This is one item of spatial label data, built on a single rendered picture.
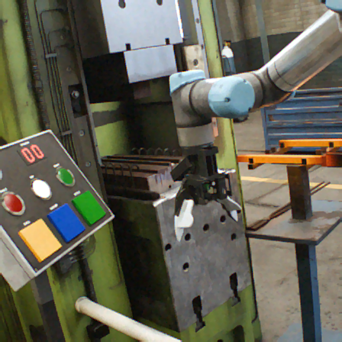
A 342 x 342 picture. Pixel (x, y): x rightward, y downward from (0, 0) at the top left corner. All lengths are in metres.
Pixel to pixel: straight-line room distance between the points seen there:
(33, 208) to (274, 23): 9.77
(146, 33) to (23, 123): 0.46
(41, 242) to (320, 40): 0.66
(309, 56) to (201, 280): 0.96
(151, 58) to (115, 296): 0.79
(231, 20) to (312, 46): 10.03
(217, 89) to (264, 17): 9.89
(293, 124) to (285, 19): 5.22
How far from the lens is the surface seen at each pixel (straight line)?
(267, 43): 10.77
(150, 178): 1.50
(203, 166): 0.99
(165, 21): 1.58
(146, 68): 1.50
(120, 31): 1.46
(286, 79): 0.94
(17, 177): 1.10
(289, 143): 1.97
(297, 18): 10.30
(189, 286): 1.61
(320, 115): 5.33
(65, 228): 1.09
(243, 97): 0.90
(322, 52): 0.88
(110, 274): 1.64
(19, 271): 1.01
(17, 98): 1.42
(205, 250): 1.63
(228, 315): 1.80
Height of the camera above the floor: 1.32
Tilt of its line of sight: 13 degrees down
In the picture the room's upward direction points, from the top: 10 degrees counter-clockwise
